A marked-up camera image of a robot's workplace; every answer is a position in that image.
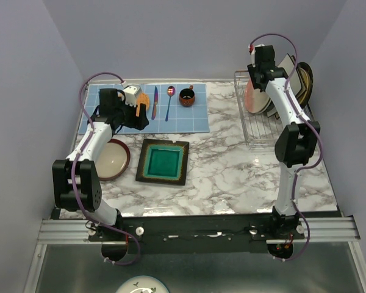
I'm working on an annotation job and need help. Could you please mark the white floral plate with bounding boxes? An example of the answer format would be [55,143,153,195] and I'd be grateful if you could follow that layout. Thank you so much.
[116,275,170,293]

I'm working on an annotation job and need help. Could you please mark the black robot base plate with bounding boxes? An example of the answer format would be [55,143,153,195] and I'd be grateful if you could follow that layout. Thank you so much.
[89,214,304,255]

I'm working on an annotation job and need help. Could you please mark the orange black mug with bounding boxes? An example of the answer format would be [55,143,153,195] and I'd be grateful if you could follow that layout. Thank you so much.
[179,85,196,107]

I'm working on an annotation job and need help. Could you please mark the iridescent knife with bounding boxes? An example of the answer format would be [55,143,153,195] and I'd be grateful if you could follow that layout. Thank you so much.
[151,86,159,120]

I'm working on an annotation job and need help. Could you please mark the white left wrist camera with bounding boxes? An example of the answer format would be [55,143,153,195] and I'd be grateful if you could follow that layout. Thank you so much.
[123,85,142,107]

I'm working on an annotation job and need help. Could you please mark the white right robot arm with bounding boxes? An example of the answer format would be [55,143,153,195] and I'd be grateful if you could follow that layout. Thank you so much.
[248,45,320,239]

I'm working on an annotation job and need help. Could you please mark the red rimmed round plate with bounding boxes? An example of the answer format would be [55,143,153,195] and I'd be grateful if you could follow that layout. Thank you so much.
[96,139,131,181]

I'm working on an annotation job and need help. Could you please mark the blue grid placemat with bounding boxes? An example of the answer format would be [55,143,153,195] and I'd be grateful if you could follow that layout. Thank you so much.
[77,84,210,135]

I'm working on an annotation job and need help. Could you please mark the woven wicker round trivet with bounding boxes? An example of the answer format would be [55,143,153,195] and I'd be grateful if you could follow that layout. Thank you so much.
[118,90,150,117]

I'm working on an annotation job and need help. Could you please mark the iridescent spoon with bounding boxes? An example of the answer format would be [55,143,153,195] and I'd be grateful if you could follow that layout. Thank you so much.
[165,85,176,121]

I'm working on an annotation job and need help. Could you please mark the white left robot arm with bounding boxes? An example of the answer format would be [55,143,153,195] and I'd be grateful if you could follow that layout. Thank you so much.
[52,85,149,241]

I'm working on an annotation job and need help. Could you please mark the black teal square plate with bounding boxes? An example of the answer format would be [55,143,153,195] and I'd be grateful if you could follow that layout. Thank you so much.
[135,139,190,186]

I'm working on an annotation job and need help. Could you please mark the aluminium frame rail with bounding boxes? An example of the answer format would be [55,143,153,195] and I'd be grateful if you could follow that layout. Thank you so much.
[37,212,360,245]

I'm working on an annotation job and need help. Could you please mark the dark olive round plate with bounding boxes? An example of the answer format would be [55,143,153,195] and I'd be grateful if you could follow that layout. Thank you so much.
[296,62,314,109]

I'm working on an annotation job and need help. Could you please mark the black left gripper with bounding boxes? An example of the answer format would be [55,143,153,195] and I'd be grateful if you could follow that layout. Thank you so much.
[114,97,149,131]

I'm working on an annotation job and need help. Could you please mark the yellow round plate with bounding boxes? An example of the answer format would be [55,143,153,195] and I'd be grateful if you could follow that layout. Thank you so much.
[297,68,312,108]

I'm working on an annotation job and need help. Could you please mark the wire dish rack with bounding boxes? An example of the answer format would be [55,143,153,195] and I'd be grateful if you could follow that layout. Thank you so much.
[233,69,319,149]

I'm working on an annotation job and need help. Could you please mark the cream square dark-rimmed plate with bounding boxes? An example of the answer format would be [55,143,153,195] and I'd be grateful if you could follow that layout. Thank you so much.
[287,55,306,99]

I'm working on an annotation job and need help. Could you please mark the beige floral round plate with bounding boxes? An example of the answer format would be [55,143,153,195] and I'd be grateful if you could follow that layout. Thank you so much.
[245,79,270,114]

